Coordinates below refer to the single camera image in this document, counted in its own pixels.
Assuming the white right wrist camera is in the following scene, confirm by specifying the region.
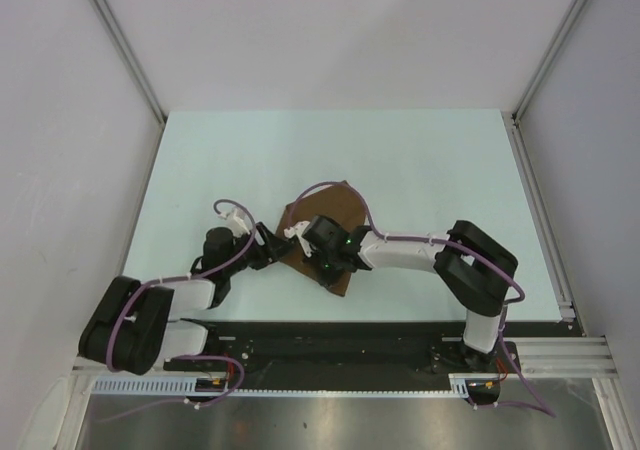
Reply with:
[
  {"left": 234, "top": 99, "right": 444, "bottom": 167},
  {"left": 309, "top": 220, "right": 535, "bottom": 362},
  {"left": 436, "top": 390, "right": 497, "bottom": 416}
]
[{"left": 284, "top": 221, "right": 312, "bottom": 257}]

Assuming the aluminium frame post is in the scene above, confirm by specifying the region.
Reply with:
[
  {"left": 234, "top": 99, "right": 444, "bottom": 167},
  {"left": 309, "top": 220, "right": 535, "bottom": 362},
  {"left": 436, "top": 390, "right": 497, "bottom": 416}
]
[
  {"left": 88, "top": 0, "right": 168, "bottom": 129},
  {"left": 512, "top": 0, "right": 607, "bottom": 121}
]

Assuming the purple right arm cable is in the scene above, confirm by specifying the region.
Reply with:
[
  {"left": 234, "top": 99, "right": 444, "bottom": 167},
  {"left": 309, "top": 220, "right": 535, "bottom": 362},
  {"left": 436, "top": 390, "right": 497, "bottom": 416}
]
[{"left": 286, "top": 179, "right": 557, "bottom": 418}]

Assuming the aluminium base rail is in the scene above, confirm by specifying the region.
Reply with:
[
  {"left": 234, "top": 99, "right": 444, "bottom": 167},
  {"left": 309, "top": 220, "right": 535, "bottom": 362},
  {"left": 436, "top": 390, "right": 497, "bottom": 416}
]
[{"left": 71, "top": 334, "right": 613, "bottom": 377}]

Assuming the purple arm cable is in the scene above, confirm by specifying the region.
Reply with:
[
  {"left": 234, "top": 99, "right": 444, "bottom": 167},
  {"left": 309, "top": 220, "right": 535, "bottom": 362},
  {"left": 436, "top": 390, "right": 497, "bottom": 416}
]
[
  {"left": 97, "top": 198, "right": 261, "bottom": 423},
  {"left": 286, "top": 179, "right": 557, "bottom": 418}
]

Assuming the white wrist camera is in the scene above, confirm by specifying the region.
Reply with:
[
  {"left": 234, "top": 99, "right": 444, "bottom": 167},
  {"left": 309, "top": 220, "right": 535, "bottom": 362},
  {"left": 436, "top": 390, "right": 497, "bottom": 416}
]
[
  {"left": 284, "top": 221, "right": 312, "bottom": 257},
  {"left": 217, "top": 206, "right": 255, "bottom": 238}
]

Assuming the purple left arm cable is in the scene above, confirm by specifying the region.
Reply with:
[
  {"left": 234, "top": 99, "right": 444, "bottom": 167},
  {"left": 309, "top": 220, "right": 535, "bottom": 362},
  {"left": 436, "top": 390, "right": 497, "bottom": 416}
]
[{"left": 97, "top": 198, "right": 261, "bottom": 423}]

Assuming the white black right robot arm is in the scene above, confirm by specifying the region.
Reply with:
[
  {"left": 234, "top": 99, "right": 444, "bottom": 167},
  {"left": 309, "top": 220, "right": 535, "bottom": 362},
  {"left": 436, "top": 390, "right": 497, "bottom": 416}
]
[{"left": 296, "top": 215, "right": 525, "bottom": 371}]

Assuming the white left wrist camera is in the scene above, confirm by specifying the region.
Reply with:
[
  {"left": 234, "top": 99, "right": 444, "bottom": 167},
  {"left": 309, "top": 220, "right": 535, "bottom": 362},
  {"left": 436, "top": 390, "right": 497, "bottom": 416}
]
[{"left": 217, "top": 206, "right": 255, "bottom": 238}]

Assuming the brown cloth napkin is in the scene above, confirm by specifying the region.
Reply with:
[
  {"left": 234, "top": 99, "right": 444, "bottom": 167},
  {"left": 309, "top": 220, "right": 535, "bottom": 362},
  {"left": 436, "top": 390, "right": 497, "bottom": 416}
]
[{"left": 276, "top": 180, "right": 366, "bottom": 297}]

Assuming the white slotted cable duct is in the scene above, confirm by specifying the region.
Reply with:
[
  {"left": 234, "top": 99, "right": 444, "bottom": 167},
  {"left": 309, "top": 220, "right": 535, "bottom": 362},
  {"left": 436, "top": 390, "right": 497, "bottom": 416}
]
[{"left": 91, "top": 375, "right": 469, "bottom": 398}]

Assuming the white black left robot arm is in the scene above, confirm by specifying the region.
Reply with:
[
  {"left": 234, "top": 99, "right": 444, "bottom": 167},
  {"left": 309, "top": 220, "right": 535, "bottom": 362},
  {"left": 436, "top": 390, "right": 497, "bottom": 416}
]
[{"left": 78, "top": 222, "right": 295, "bottom": 375}]

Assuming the aluminium frame post left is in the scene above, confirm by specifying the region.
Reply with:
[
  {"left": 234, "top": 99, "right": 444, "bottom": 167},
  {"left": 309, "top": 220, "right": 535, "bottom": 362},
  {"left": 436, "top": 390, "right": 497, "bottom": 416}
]
[{"left": 88, "top": 0, "right": 168, "bottom": 129}]

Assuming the aluminium frame post right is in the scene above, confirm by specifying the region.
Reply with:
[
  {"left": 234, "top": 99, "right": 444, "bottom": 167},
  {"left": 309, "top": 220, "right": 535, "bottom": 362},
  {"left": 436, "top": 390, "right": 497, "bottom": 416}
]
[{"left": 512, "top": 0, "right": 607, "bottom": 121}]

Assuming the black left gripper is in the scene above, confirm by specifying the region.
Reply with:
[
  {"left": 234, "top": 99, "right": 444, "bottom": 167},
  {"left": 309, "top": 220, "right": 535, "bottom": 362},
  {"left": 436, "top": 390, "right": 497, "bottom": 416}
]
[{"left": 223, "top": 221, "right": 294, "bottom": 276}]

